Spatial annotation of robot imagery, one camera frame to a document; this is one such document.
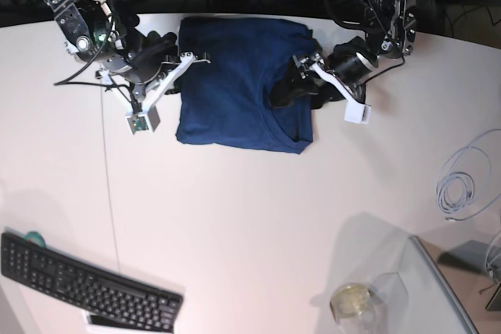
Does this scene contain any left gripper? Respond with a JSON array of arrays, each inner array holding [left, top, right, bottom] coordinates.
[[269, 37, 372, 124]]

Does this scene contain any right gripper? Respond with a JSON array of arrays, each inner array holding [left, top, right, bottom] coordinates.
[[96, 32, 211, 134]]

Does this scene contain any blue t-shirt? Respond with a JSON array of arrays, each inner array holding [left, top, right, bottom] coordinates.
[[176, 17, 317, 154]]

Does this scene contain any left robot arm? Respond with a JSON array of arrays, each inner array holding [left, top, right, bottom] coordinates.
[[269, 0, 416, 124]]

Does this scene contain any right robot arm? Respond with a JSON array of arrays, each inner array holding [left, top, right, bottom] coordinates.
[[42, 0, 210, 134]]

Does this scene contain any green tape roll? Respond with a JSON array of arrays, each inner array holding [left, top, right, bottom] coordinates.
[[23, 231, 46, 248]]

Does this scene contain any black keyboard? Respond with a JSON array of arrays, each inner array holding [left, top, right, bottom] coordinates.
[[1, 232, 183, 333]]

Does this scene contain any clear glass jar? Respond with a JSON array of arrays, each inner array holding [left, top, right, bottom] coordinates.
[[330, 272, 409, 333]]

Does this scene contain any grey metal stand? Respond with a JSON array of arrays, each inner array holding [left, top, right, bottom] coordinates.
[[436, 239, 501, 311]]

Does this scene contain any coiled light blue cable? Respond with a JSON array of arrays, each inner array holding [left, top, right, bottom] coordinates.
[[434, 128, 501, 222]]

